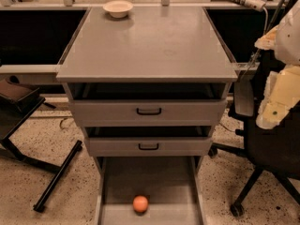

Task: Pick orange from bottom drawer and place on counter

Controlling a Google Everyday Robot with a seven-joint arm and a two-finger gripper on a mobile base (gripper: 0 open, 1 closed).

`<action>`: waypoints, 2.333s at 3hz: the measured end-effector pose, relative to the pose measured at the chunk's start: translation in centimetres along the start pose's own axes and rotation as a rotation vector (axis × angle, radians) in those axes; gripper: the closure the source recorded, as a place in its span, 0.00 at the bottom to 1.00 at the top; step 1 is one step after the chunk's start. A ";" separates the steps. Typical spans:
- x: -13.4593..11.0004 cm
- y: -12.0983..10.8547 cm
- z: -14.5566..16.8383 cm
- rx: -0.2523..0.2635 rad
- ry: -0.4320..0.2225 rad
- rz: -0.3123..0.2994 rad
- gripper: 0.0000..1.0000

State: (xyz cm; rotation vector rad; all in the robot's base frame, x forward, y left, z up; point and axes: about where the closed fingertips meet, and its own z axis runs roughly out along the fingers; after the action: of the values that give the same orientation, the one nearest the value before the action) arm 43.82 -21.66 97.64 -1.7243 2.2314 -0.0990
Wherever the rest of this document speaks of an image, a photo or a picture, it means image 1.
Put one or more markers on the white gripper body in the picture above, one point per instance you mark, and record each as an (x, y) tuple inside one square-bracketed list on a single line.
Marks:
[(290, 41)]

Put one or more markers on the orange fruit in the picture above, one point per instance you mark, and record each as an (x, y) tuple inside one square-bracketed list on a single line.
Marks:
[(140, 204)]

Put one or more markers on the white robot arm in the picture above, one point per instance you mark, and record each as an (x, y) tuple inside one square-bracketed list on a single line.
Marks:
[(284, 39)]

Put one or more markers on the top grey drawer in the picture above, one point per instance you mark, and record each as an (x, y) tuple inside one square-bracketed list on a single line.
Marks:
[(137, 113)]

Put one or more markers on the grey drawer cabinet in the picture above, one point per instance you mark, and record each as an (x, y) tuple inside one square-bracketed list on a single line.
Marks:
[(155, 53)]

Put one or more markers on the middle grey drawer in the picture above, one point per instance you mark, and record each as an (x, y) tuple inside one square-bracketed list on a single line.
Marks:
[(147, 147)]

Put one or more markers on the bottom grey open drawer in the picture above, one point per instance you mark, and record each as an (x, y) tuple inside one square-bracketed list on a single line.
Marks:
[(170, 185)]

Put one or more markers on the black office chair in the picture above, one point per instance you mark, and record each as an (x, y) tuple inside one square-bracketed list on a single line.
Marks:
[(275, 150)]

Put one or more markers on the white ceramic bowl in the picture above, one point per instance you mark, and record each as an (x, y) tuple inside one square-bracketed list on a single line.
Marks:
[(118, 9)]

